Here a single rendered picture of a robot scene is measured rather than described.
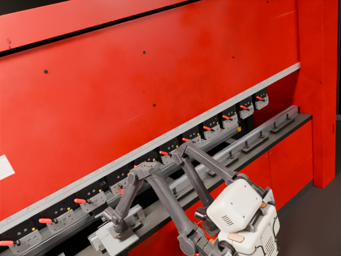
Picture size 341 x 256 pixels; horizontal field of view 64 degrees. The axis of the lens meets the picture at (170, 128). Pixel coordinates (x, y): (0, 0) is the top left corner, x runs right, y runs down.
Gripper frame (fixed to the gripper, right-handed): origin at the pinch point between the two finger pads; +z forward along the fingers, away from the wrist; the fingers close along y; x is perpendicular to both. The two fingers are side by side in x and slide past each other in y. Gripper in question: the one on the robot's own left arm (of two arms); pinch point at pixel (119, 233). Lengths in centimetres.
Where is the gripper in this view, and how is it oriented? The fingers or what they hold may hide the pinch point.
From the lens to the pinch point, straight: 180.7
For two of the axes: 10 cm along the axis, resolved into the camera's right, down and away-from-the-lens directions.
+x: 6.1, 6.3, -4.8
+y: -7.9, 4.1, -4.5
